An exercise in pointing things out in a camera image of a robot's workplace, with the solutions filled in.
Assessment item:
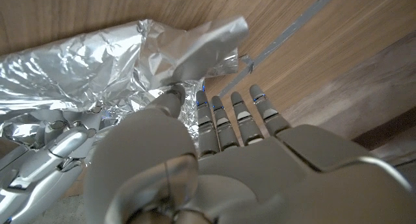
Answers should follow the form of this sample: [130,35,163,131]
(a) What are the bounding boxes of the aluminum foil sheet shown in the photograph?
[0,16,250,147]

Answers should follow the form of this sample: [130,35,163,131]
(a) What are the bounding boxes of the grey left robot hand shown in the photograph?
[83,84,416,224]

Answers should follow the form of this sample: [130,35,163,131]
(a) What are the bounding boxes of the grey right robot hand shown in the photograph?
[0,118,101,224]

